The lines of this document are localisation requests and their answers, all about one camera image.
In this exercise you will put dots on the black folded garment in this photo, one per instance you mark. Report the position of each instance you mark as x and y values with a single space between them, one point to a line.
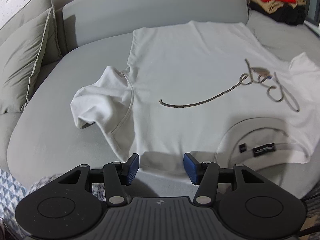
286 14

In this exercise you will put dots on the white t-shirt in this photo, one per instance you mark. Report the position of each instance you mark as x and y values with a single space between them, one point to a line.
209 89

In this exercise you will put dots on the tan folded garment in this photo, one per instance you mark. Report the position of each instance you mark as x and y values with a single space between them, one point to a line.
273 5

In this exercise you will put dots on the grey throw pillow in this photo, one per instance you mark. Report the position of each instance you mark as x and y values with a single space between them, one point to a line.
30 11
21 57

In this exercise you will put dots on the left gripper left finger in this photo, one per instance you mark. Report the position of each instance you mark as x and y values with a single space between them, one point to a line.
130 169

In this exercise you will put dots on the patterned blue white rug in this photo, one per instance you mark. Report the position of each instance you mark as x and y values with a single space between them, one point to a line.
12 192

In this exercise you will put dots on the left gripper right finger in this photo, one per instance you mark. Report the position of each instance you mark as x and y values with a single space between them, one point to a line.
193 168

